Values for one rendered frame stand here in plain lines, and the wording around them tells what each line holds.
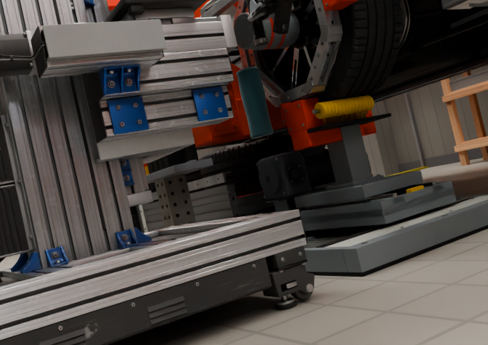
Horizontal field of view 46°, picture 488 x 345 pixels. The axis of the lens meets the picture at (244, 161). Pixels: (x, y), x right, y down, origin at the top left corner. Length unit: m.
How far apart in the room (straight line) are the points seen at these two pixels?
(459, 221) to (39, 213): 1.24
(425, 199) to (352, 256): 0.51
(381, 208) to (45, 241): 1.03
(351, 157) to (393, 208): 0.33
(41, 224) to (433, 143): 6.53
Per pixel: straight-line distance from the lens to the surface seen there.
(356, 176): 2.18
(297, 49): 2.24
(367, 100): 2.15
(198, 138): 2.43
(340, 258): 1.67
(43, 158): 1.52
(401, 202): 1.96
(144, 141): 1.53
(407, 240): 1.75
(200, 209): 2.72
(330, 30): 1.95
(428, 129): 7.66
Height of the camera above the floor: 0.32
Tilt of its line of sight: 2 degrees up
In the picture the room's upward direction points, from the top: 13 degrees counter-clockwise
